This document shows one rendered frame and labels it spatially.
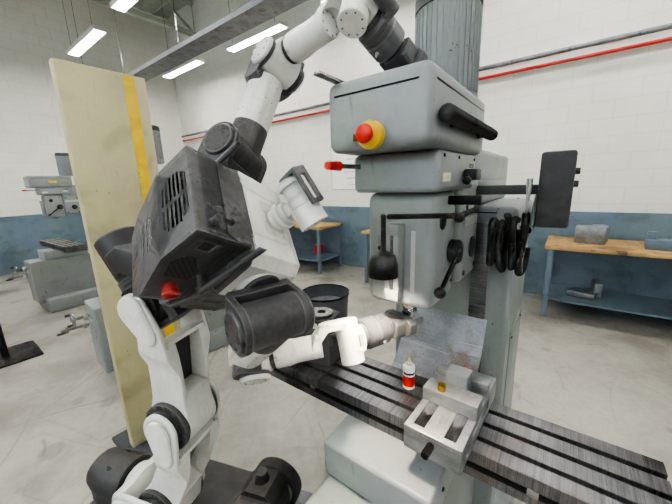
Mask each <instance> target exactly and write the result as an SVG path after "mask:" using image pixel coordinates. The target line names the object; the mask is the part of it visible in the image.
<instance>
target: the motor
mask: <svg viewBox="0 0 672 504"><path fill-rule="evenodd" d="M483 3H484V0H416V3H415V45H416V47H417V48H422V49H423V50H424V51H425V53H426V54H427V56H428V57H429V58H428V60H430V61H433V62H434V63H435V64H436V65H438V66H439V67H440V68H441V69H443V70H444V71H445V72H446V73H447V74H449V75H450V76H451V77H452V78H454V79H455V80H456V81H457V82H458V83H460V84H461V85H462V86H463V87H465V88H466V89H467V90H468V91H469V92H471V93H472V94H473V95H474V96H476V97H477V98H478V80H479V64H480V48H481V32H482V16H483Z"/></svg>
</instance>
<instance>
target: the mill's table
mask: <svg viewBox="0 0 672 504"><path fill-rule="evenodd" d="M364 357H365V356H364ZM270 373H271V376H273V377H275V378H277V379H279V380H281V381H283V382H285V383H287V384H289V385H291V386H293V387H295V388H297V389H299V390H301V391H303V392H305V393H307V394H309V395H311V396H313V397H315V398H317V399H319V400H321V401H323V402H325V403H327V404H329V405H331V406H333V407H335V408H337V409H339V410H341V411H343V412H345V413H347V414H349V415H351V416H353V417H355V418H357V419H359V420H361V421H363V422H365V423H367V424H369V425H371V426H373V427H375V428H377V429H379V430H381V431H383V432H385V433H387V434H389V435H391V436H393V437H395V438H397V439H399V440H401V441H403V442H404V423H405V422H406V420H407V419H408V418H409V416H410V415H411V414H412V412H413V411H414V410H415V408H416V407H417V406H418V404H419V403H420V402H421V400H422V399H423V386H424V385H425V384H426V382H427V381H428V380H429V379H427V378H424V377H422V376H419V375H416V374H415V388H414V389H412V390H406V389H405V388H404V387H403V370H402V369H399V368H396V367H393V366H391V365H388V364H385V363H382V362H379V361H377V360H374V359H371V358H368V357H365V360H364V361H363V362H362V363H360V364H357V365H353V366H344V365H342V362H341V357H339V358H338V359H337V360H336V361H335V363H334V364H333V365H332V366H331V367H330V368H329V367H325V366H321V365H317V364H313V363H309V362H305V361H304V362H300V363H296V364H294V365H291V366H287V367H283V368H277V367H276V368H274V370H273V371H271V372H270ZM462 472H464V473H466V474H468V475H470V476H472V477H474V478H476V479H478V480H480V481H482V482H484V483H486V484H488V485H490V486H492V487H494V488H496V489H498V490H500V491H502V492H504V493H506V494H508V495H510V496H512V497H514V498H516V499H518V500H520V501H522V502H524V503H526V504H672V487H671V484H670V482H669V481H667V478H668V474H667V471H666V468H665V465H664V463H663V462H661V461H658V460H656V459H653V458H650V457H647V456H644V455H641V454H639V453H636V452H633V451H630V450H627V449H625V448H622V447H619V446H616V445H613V444H610V443H608V442H605V441H602V440H599V439H596V438H594V437H591V436H588V435H585V434H582V433H579V432H577V431H574V430H571V429H568V428H565V427H563V426H560V425H557V424H554V423H551V422H548V421H546V420H543V419H540V418H537V417H534V416H532V415H529V414H526V413H523V412H520V411H517V410H515V409H512V408H509V407H506V406H503V405H501V404H498V403H495V402H492V404H491V407H490V409H489V411H488V414H487V416H486V418H485V421H484V423H483V425H482V427H481V430H480V432H479V434H478V437H477V439H476V441H475V444H474V446H473V448H472V451H471V453H470V455H469V457H468V460H467V462H466V464H465V467H464V469H463V471H462Z"/></svg>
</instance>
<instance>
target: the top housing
mask: <svg viewBox="0 0 672 504"><path fill-rule="evenodd" d="M329 102H330V132H331V148H332V150H333V151H334V152H335V153H337V154H345V155H356V156H362V155H373V154H384V153H394V152H405V151H416V150H426V149H442V150H447V151H452V152H457V153H462V154H470V155H477V154H479V153H480V152H481V150H482V142H483V138H482V137H481V138H477V135H475V134H472V133H470V132H467V131H465V130H463V129H460V128H458V127H456V126H455V127H452V128H451V127H450V124H448V123H446V122H444V121H441V120H440V119H439V116H438V112H439V109H440V107H441V106H442V105H443V104H445V103H452V104H454V105H455V106H457V107H459V108H460V109H462V110H464V111H465V112H467V113H469V114H470V115H472V116H474V117H475V118H477V119H479V120H481V121H482V122H484V113H485V105H484V103H483V102H482V101H480V100H479V99H478V98H477V97H476V96H474V95H473V94H472V93H471V92H469V91H468V90H467V89H466V88H465V87H463V86H462V85H461V84H460V83H458V82H457V81H456V80H455V79H454V78H452V77H451V76H450V75H449V74H447V73H446V72H445V71H444V70H443V69H441V68H440V67H439V66H438V65H436V64H435V63H434V62H433V61H430V60H424V61H420V62H416V63H412V64H409V65H405V66H401V67H398V68H394V69H390V70H386V71H383V72H379V73H375V74H372V75H368V76H364V77H360V78H357V79H353V80H349V81H346V82H342V83H338V84H335V85H333V86H332V87H331V89H330V92H329ZM367 120H375V121H378V122H380V123H381V124H382V125H383V127H384V130H385V137H384V140H383V143H382V144H381V145H380V146H379V147H378V148H376V149H372V150H371V149H365V148H363V147H362V146H361V145H360V144H359V142H358V141H355V142H353V134H355V132H356V129H357V127H358V126H359V125H361V124H362V123H363V122H365V121H367Z"/></svg>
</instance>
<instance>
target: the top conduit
mask: <svg viewBox="0 0 672 504"><path fill-rule="evenodd" d="M438 116H439V119H440V120H441V121H444V122H446V123H448V124H450V127H451V128H452V127H455V126H456V127H458V128H460V129H463V130H465V131H467V132H470V133H472V134H475V135H477V138H481V137H482V138H484V139H487V140H489V141H493V140H495V139H496V138H497V136H498V131H497V130H496V129H494V128H492V127H491V126H489V125H487V124H486V123H484V122H482V121H481V120H479V119H477V118H475V117H474V116H472V115H470V114H469V113H467V112H465V111H464V110H462V109H460V108H459V107H457V106H455V105H454V104H452V103H445V104H443V105H442V106H441V107H440V109H439V112H438Z"/></svg>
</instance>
